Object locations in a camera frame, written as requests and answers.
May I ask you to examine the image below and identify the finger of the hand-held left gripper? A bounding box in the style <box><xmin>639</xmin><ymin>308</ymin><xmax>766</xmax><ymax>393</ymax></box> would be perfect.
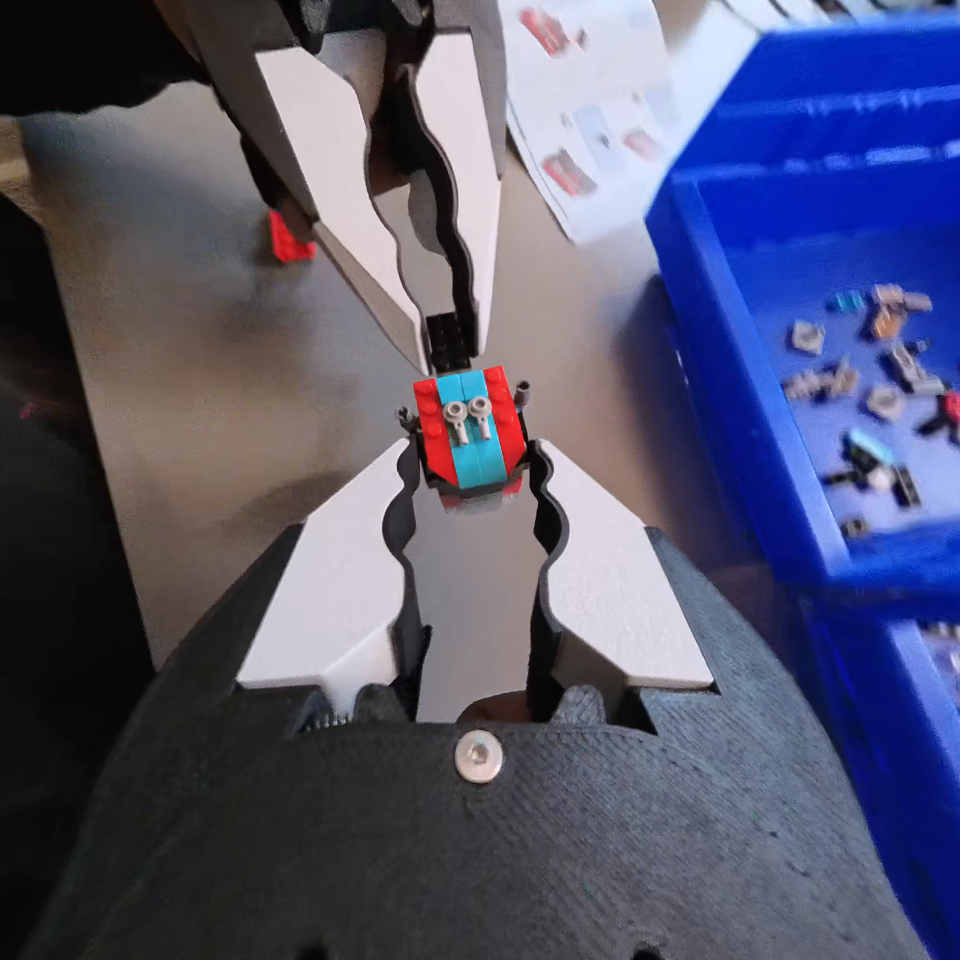
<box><xmin>255</xmin><ymin>46</ymin><xmax>436</xmax><ymax>378</ymax></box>
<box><xmin>386</xmin><ymin>30</ymin><xmax>504</xmax><ymax>357</ymax></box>

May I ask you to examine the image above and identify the grey desk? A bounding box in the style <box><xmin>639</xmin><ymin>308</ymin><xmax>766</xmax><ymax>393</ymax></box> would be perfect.
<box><xmin>18</xmin><ymin>78</ymin><xmax>759</xmax><ymax>725</ymax></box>

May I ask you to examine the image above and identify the red and teal brick model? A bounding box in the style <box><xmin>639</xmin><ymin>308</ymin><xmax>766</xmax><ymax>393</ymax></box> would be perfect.
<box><xmin>396</xmin><ymin>311</ymin><xmax>535</xmax><ymax>515</ymax></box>

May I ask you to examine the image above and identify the person's left forearm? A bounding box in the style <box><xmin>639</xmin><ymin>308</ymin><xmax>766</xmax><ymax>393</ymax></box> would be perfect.
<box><xmin>0</xmin><ymin>0</ymin><xmax>215</xmax><ymax>117</ymax></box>

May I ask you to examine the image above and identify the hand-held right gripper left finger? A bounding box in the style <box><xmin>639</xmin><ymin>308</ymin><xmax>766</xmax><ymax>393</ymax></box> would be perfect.
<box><xmin>236</xmin><ymin>438</ymin><xmax>432</xmax><ymax>717</ymax></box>

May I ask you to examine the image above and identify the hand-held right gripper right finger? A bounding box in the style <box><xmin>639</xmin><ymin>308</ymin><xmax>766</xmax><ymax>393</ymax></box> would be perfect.
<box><xmin>528</xmin><ymin>438</ymin><xmax>715</xmax><ymax>725</ymax></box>

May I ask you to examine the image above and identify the pile of small loose bricks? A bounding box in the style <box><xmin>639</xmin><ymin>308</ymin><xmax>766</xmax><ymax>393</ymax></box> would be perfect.
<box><xmin>780</xmin><ymin>283</ymin><xmax>960</xmax><ymax>541</ymax></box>

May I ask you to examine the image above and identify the brick instruction booklet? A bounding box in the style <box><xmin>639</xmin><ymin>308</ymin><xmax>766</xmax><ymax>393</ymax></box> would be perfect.
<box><xmin>498</xmin><ymin>0</ymin><xmax>759</xmax><ymax>247</ymax></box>

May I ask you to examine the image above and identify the blue plastic parts bin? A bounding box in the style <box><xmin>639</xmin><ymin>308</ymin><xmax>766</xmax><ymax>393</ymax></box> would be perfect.
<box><xmin>645</xmin><ymin>11</ymin><xmax>960</xmax><ymax>960</ymax></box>

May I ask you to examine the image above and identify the red and grey brick assembly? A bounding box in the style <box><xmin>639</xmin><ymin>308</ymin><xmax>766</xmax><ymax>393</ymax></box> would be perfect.
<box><xmin>264</xmin><ymin>210</ymin><xmax>318</xmax><ymax>264</ymax></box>

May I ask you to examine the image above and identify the person's dark jacket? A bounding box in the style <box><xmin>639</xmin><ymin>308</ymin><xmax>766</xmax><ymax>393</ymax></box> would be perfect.
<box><xmin>0</xmin><ymin>191</ymin><xmax>159</xmax><ymax>826</ymax></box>

